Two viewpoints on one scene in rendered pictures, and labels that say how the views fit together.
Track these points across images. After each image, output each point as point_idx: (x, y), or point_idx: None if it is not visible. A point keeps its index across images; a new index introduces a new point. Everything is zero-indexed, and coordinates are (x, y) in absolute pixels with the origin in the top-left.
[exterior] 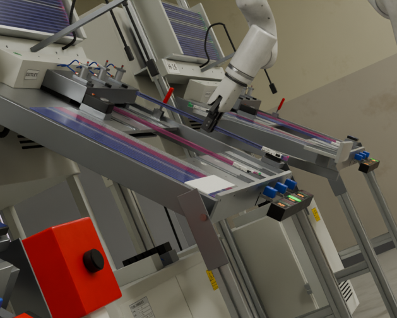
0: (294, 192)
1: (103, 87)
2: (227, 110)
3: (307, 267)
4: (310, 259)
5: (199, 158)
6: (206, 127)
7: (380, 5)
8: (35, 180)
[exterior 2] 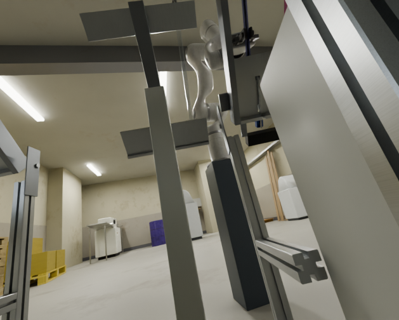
0: (268, 128)
1: None
2: (239, 47)
3: (186, 211)
4: (253, 184)
5: None
6: (254, 33)
7: (214, 108)
8: None
